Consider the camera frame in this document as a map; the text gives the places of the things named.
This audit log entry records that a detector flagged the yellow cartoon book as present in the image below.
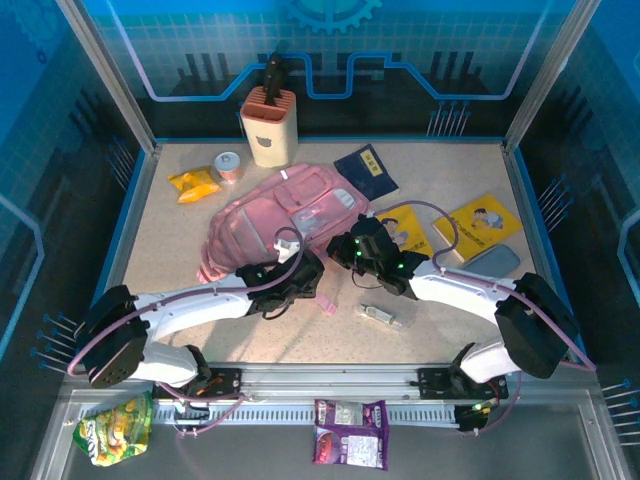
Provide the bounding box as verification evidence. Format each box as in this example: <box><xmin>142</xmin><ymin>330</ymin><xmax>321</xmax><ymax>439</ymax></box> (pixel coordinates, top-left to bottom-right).
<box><xmin>373</xmin><ymin>203</ymin><xmax>434</xmax><ymax>259</ymax></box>
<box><xmin>431</xmin><ymin>193</ymin><xmax>524</xmax><ymax>266</ymax></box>

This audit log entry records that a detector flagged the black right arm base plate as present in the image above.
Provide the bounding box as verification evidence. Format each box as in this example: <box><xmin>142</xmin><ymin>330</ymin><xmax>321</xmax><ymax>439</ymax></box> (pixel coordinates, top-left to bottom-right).
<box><xmin>417</xmin><ymin>367</ymin><xmax>509</xmax><ymax>401</ymax></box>

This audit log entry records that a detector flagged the small electronics board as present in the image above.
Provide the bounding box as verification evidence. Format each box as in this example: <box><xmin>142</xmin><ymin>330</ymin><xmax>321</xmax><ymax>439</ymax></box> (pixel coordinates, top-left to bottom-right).
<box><xmin>173</xmin><ymin>399</ymin><xmax>211</xmax><ymax>425</ymax></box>
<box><xmin>455</xmin><ymin>399</ymin><xmax>490</xmax><ymax>434</ymax></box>

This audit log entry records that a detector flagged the beige knife block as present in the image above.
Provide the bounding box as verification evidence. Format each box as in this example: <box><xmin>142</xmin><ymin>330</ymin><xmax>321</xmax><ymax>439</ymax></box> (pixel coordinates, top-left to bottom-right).
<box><xmin>239</xmin><ymin>85</ymin><xmax>300</xmax><ymax>169</ymax></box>

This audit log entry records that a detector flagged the grey pencil case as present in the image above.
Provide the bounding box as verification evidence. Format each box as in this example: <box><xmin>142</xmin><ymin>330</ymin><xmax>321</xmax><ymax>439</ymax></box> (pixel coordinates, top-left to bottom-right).
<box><xmin>462</xmin><ymin>243</ymin><xmax>522</xmax><ymax>277</ymax></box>

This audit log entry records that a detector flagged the aluminium mounting rail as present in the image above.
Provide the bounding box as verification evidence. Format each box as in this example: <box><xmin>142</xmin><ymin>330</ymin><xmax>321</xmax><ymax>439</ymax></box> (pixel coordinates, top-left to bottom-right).
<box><xmin>209</xmin><ymin>363</ymin><xmax>421</xmax><ymax>401</ymax></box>

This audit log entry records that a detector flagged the aluminium frame post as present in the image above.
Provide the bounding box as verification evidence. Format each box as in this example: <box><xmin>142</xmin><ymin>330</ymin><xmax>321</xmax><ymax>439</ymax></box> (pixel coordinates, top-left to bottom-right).
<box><xmin>53</xmin><ymin>0</ymin><xmax>162</xmax><ymax>154</ymax></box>
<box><xmin>502</xmin><ymin>0</ymin><xmax>604</xmax><ymax>155</ymax></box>

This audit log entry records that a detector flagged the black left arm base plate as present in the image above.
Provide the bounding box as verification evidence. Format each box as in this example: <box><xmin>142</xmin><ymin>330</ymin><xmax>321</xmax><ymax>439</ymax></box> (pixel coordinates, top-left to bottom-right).
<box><xmin>152</xmin><ymin>367</ymin><xmax>244</xmax><ymax>401</ymax></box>

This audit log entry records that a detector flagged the clear plastic pen packet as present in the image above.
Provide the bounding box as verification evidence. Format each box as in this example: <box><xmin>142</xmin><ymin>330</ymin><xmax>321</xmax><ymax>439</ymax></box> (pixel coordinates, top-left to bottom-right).
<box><xmin>353</xmin><ymin>301</ymin><xmax>416</xmax><ymax>331</ymax></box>

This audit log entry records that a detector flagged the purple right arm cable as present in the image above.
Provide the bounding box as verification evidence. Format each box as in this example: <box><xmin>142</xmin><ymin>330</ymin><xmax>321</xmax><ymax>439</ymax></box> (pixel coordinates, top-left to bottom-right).
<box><xmin>369</xmin><ymin>199</ymin><xmax>597</xmax><ymax>374</ymax></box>

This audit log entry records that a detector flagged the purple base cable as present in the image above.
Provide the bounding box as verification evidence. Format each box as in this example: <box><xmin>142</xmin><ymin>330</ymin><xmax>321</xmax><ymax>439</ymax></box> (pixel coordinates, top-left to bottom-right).
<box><xmin>469</xmin><ymin>372</ymin><xmax>522</xmax><ymax>437</ymax></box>
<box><xmin>154</xmin><ymin>382</ymin><xmax>249</xmax><ymax>439</ymax></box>

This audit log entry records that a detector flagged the dark blue book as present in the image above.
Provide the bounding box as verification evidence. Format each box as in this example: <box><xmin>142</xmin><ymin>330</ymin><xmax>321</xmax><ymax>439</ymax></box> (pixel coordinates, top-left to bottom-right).
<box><xmin>333</xmin><ymin>143</ymin><xmax>400</xmax><ymax>202</ymax></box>

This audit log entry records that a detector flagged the black knife handle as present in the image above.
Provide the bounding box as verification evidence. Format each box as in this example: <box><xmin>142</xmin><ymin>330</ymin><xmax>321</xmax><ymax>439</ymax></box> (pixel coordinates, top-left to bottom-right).
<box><xmin>263</xmin><ymin>49</ymin><xmax>289</xmax><ymax>107</ymax></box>

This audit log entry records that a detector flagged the yellow snack packet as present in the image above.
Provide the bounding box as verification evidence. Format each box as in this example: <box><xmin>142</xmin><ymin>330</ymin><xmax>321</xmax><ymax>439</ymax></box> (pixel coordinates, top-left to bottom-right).
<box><xmin>167</xmin><ymin>165</ymin><xmax>224</xmax><ymax>205</ymax></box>

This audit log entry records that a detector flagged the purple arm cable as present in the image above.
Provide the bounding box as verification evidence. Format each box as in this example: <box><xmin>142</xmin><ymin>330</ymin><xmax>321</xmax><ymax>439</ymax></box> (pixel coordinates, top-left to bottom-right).
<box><xmin>369</xmin><ymin>199</ymin><xmax>597</xmax><ymax>374</ymax></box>
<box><xmin>66</xmin><ymin>226</ymin><xmax>305</xmax><ymax>377</ymax></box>

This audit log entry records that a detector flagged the purple snack bag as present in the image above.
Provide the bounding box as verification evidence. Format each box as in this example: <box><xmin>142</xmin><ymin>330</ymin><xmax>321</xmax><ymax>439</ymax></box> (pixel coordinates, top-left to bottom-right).
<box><xmin>312</xmin><ymin>398</ymin><xmax>390</xmax><ymax>471</ymax></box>

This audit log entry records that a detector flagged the white slotted cable duct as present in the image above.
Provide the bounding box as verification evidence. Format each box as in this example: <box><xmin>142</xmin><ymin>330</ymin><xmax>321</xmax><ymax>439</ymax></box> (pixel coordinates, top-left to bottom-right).
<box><xmin>152</xmin><ymin>403</ymin><xmax>459</xmax><ymax>426</ymax></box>

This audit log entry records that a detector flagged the pink student backpack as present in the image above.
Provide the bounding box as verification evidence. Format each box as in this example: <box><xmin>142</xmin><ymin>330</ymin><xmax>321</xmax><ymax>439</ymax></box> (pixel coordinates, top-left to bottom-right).
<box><xmin>195</xmin><ymin>163</ymin><xmax>372</xmax><ymax>317</ymax></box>

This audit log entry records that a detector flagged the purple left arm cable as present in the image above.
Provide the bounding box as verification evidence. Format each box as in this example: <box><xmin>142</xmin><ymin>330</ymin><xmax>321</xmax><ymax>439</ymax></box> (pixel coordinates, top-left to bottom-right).
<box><xmin>66</xmin><ymin>226</ymin><xmax>305</xmax><ymax>377</ymax></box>

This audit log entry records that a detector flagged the green snack bag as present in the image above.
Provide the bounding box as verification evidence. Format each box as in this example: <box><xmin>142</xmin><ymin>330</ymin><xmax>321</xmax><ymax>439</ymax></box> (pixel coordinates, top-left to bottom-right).
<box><xmin>72</xmin><ymin>392</ymin><xmax>154</xmax><ymax>467</ymax></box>

